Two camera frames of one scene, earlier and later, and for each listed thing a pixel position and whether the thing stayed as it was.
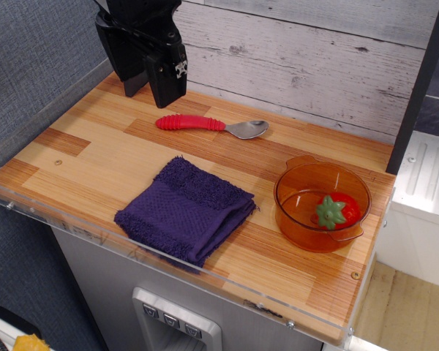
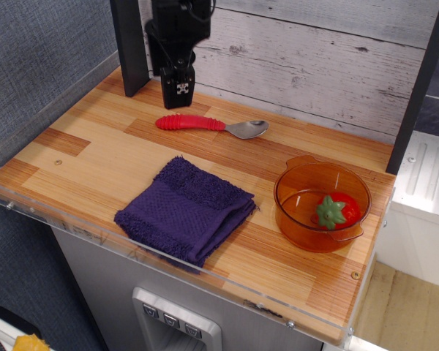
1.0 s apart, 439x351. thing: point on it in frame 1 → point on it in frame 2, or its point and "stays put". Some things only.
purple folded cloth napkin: [187, 215] stays put
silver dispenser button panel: [168, 326] stays put
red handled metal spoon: [244, 130] stays put
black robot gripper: [133, 30] → [174, 30]
